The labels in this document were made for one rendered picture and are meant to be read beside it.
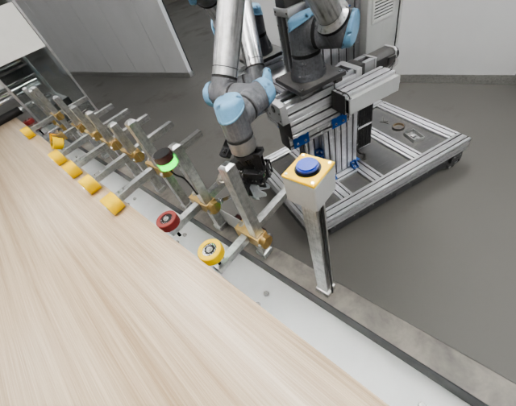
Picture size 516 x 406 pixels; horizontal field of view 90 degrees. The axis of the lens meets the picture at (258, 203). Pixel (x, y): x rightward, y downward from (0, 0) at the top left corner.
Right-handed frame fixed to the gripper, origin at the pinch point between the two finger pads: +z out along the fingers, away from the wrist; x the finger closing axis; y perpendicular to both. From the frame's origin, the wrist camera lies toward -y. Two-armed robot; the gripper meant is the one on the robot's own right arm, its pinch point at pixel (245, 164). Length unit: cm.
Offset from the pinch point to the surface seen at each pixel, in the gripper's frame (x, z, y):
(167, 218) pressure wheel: -0.5, -8.9, -41.3
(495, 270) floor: -105, 83, 53
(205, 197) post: -5.6, -8.0, -26.6
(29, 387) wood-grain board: -12, -9, -96
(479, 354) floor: -108, 82, 6
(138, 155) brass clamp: 42, -13, -26
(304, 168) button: -55, -41, -27
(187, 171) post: -5.6, -21.8, -27.1
